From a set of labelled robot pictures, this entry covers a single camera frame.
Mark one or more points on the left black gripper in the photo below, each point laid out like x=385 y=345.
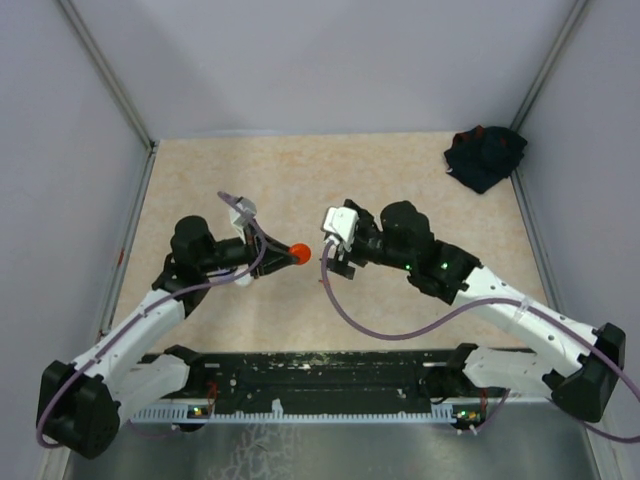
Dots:
x=271 y=255

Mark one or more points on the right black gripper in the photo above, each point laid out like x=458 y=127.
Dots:
x=339 y=263

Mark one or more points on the orange earbud charging case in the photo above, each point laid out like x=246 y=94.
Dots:
x=301 y=252

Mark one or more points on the white earbud charging case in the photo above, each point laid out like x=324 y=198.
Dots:
x=244 y=281

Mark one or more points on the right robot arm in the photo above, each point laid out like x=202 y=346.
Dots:
x=574 y=364

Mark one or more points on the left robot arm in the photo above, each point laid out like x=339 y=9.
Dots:
x=83 y=404

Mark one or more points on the dark blue cloth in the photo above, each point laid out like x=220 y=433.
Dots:
x=482 y=157

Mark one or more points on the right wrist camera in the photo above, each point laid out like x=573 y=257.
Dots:
x=339 y=226

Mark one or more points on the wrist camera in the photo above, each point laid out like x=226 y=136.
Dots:
x=241 y=210
x=339 y=226

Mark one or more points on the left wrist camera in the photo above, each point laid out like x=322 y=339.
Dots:
x=241 y=210

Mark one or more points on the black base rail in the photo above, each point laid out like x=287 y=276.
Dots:
x=403 y=386

